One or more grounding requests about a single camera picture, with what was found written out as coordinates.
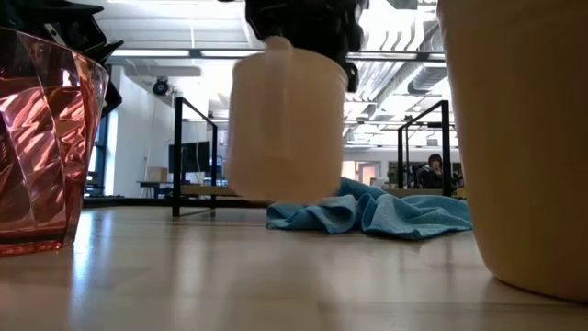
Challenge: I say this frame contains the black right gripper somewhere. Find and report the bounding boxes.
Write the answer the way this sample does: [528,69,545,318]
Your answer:
[244,0,370,94]

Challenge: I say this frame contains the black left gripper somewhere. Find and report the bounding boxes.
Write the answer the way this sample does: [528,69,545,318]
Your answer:
[43,17,125,120]

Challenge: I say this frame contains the white mug with handle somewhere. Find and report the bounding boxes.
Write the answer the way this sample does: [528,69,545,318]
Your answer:
[227,35,349,204]

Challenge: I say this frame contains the pink faceted plastic tumbler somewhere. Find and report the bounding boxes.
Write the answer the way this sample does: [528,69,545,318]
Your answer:
[0,26,110,257]

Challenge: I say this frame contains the yellow plastic cup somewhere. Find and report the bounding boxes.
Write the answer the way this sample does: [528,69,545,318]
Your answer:
[435,0,588,304]

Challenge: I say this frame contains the long ceiling light bar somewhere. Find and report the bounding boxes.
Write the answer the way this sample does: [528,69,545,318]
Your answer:
[109,48,447,63]

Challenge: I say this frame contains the cardboard box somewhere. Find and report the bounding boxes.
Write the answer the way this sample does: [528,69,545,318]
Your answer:
[146,166,169,183]

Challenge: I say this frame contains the background office desk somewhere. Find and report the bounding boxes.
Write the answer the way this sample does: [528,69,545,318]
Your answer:
[136,179,175,200]

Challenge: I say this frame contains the black computer monitor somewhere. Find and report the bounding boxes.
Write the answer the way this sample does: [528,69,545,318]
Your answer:
[167,141,212,175]

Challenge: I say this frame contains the person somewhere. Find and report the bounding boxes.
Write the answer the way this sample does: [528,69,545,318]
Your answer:
[414,153,445,190]

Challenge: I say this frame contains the blue microfibre cloth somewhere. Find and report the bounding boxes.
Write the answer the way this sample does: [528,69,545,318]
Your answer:
[265,177,473,241]

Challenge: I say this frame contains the black dome ceiling camera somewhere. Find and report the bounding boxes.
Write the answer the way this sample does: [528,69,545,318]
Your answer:
[152,76,171,97]

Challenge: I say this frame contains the silver ventilation duct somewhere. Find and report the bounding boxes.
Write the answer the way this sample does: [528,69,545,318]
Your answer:
[406,20,447,96]

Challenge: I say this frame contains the black frame wooden shelf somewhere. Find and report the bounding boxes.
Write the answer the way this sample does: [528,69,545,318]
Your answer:
[172,96,454,218]

